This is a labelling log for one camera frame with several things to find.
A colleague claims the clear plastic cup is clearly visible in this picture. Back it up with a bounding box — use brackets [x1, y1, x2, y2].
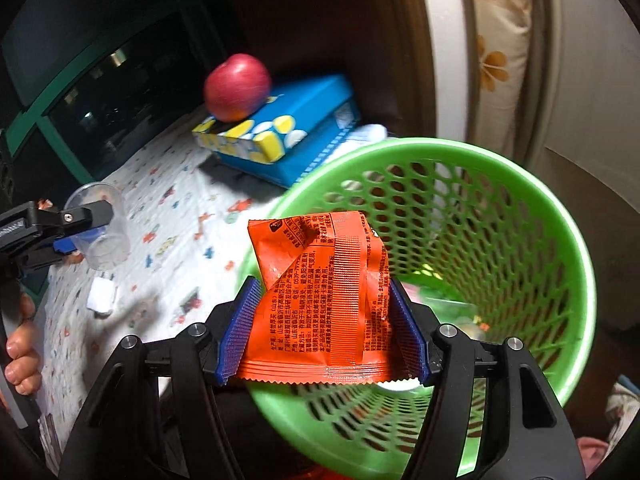
[65, 182, 131, 271]

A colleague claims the orange snack wrapper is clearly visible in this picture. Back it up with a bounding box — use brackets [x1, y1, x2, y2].
[238, 210, 410, 385]

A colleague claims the person's left hand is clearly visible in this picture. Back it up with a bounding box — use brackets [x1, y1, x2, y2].
[4, 292, 42, 396]

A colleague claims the white printed cartoon tablecloth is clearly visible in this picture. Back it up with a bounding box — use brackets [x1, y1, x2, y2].
[36, 110, 283, 468]

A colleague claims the green plastic mesh basket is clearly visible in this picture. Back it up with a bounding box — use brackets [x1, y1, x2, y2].
[248, 139, 597, 479]

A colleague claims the red apple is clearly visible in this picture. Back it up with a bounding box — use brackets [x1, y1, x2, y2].
[204, 53, 271, 122]

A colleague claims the blue yellow tissue box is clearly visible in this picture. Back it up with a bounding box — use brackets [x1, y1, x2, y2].
[192, 75, 359, 188]

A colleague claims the white cabinet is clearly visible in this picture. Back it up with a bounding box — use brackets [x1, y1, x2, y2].
[527, 0, 639, 332]

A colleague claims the green window frame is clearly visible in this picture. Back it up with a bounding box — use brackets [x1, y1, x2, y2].
[0, 34, 132, 187]

